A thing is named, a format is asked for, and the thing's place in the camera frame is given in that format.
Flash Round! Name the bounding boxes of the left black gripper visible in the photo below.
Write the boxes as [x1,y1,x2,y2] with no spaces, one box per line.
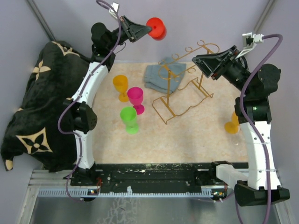
[107,15,153,51]

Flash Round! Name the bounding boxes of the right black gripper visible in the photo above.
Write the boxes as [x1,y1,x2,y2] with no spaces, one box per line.
[192,45,252,96]

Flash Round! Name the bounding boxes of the red plastic wine glass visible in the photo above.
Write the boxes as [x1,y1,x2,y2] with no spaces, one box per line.
[146,17,167,41]

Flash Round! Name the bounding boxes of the orange plastic wine glass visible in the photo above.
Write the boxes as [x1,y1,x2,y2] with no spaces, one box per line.
[224,112,240,134]

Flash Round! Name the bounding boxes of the clear glass wine glass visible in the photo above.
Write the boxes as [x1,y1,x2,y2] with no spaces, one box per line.
[231,135,242,147]

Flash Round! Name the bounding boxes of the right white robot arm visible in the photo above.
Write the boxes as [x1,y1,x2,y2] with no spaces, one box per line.
[192,46,290,207]

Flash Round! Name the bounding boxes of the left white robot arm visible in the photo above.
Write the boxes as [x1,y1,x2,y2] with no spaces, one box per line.
[58,16,158,186]

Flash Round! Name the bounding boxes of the yellow plastic wine glass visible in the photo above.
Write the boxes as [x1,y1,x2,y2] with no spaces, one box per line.
[113,75,129,102]

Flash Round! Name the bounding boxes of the pink plastic wine glass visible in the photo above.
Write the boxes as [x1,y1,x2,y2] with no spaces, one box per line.
[127,86,145,115]

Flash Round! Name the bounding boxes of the green plastic wine glass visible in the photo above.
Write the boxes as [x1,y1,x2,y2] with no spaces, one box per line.
[120,107,139,134]

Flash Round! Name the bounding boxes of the folded light blue jeans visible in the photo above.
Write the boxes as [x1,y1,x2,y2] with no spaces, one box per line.
[143,56,186,94]

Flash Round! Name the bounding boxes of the black floral blanket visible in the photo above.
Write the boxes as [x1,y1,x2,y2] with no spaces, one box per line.
[0,41,96,172]

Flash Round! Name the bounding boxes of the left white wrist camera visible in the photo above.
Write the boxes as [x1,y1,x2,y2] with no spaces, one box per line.
[109,2,119,19]

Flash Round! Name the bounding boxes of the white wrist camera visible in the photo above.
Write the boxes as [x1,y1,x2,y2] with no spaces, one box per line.
[236,32,264,59]
[109,2,119,19]

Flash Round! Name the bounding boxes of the gold wire glass rack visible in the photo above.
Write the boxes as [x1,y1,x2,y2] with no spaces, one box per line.
[151,40,221,125]

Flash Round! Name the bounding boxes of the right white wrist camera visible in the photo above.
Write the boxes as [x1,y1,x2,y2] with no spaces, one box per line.
[236,32,264,59]

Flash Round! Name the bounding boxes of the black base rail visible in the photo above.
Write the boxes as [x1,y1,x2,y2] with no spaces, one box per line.
[71,162,224,194]

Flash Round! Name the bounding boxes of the grey cable duct strip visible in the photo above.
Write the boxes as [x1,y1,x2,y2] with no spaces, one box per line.
[38,186,229,200]

